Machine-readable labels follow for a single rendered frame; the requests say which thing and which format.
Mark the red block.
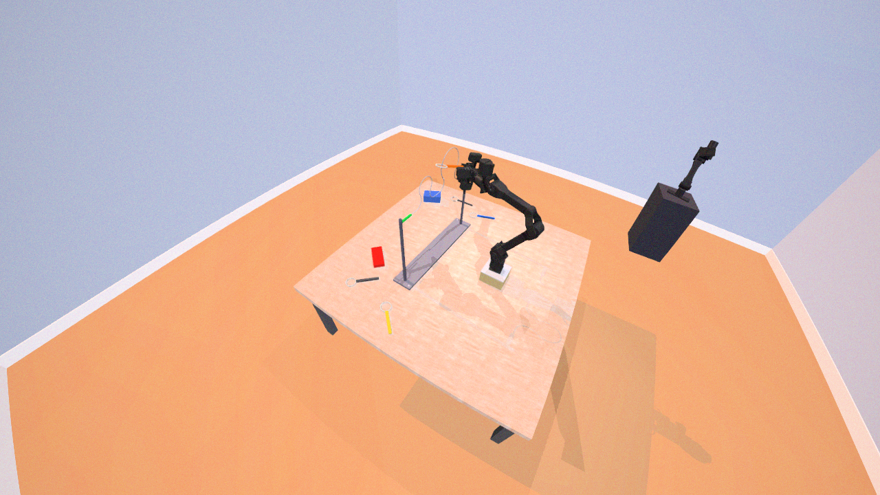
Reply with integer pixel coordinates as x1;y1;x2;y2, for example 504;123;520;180
371;246;385;268

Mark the blue block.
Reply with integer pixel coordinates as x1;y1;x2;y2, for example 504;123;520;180
423;190;441;203

